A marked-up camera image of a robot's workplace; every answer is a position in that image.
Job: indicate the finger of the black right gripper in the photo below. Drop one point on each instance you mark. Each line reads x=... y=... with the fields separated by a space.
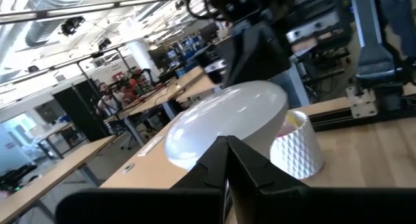
x=242 y=61
x=273 y=55

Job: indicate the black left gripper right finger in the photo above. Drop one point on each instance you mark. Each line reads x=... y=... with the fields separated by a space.
x=308 y=204

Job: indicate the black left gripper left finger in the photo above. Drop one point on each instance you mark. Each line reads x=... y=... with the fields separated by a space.
x=146 y=204

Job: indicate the white textured pen cup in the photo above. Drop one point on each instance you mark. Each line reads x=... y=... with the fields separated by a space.
x=297 y=149

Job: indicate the white flood lightbulb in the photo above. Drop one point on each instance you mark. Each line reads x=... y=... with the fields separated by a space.
x=227 y=120

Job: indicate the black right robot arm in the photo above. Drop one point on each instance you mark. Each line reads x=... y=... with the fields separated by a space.
x=373 y=39

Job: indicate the grey desk grommet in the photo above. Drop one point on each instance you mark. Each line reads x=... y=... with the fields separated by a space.
x=128 y=168

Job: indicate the light wood desk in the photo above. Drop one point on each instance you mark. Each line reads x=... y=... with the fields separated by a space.
x=156 y=159
x=48 y=172

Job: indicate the white desk plate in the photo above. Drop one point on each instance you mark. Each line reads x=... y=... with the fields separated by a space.
x=151 y=145

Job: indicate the yellow marker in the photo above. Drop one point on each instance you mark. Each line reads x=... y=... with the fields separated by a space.
x=291 y=118

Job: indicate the pink marker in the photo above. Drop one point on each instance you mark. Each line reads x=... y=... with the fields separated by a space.
x=284 y=130

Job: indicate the person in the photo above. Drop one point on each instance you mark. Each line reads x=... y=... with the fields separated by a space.
x=128 y=94
x=107 y=102

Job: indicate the black cabinet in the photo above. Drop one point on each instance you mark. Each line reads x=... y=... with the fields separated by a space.
x=81 y=110

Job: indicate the black ceiling spotlight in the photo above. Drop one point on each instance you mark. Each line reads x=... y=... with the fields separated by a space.
x=71 y=25

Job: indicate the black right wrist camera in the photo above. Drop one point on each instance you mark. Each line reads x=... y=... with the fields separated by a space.
x=234 y=3

